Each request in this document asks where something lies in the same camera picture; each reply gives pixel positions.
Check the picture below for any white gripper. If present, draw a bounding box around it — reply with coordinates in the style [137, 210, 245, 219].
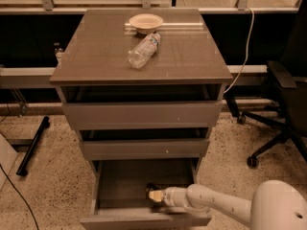
[149, 187, 190, 208]

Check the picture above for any orange soda can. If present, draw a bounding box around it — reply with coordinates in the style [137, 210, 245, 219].
[146, 183, 160, 198]

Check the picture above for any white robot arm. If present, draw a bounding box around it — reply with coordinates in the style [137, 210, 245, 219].
[147, 180, 307, 230]

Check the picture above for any grey bottom drawer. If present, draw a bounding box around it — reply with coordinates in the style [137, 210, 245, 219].
[81, 158, 211, 230]

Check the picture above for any grey drawer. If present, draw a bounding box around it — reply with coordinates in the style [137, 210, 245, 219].
[81, 158, 211, 230]
[80, 128, 209, 160]
[60, 96, 222, 130]

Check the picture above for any grey middle drawer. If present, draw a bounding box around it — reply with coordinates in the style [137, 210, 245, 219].
[80, 128, 209, 160]

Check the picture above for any grey top drawer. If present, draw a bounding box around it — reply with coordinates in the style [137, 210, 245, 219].
[60, 96, 222, 130]

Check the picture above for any grey drawer cabinet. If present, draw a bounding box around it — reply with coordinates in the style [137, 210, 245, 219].
[49, 8, 233, 230]

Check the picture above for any black metal bar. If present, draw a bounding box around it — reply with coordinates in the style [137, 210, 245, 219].
[16, 116, 50, 176]

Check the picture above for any clear plastic water bottle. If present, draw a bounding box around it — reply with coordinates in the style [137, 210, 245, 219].
[128, 34, 160, 69]

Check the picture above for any black office chair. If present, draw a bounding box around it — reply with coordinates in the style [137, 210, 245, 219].
[237, 0, 307, 168]

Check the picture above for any white paper bowl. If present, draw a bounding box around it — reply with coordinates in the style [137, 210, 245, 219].
[130, 13, 163, 35]

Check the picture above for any black floor cable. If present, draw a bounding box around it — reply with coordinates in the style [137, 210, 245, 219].
[0, 163, 40, 230]

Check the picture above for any white cable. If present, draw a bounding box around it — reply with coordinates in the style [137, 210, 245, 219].
[223, 7, 255, 95]

